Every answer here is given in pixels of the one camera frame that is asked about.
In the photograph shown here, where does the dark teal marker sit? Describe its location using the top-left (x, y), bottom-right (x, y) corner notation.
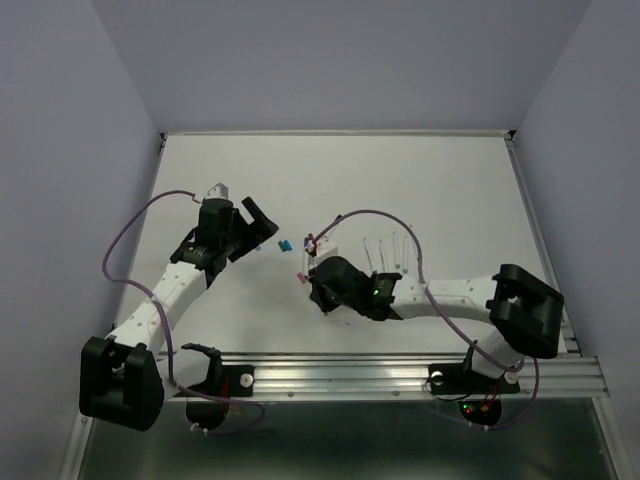
top-left (363, 237), bottom-right (376, 271)

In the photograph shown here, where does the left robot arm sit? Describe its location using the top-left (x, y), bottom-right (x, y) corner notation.
top-left (79, 197), bottom-right (279, 431)

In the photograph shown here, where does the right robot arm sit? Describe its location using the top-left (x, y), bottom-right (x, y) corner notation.
top-left (308, 256), bottom-right (564, 390)

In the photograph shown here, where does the navy blue marker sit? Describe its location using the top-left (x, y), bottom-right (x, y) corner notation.
top-left (302, 236), bottom-right (313, 273)

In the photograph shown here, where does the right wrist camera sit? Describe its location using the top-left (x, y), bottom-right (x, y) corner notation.
top-left (311, 237), bottom-right (338, 262)

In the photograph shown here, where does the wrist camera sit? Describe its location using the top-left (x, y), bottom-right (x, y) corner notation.
top-left (311, 237), bottom-right (338, 262)
top-left (193, 183), bottom-right (230, 204)

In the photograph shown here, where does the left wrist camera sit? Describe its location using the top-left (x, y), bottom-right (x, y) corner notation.
top-left (193, 183), bottom-right (230, 204)

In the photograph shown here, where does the aluminium front rail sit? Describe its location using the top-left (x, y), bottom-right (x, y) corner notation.
top-left (79, 352), bottom-right (612, 402)

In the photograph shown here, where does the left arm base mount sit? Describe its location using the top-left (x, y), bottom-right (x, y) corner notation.
top-left (173, 343), bottom-right (255, 436)

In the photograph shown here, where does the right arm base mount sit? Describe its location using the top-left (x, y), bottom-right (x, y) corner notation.
top-left (424, 347), bottom-right (521, 430)

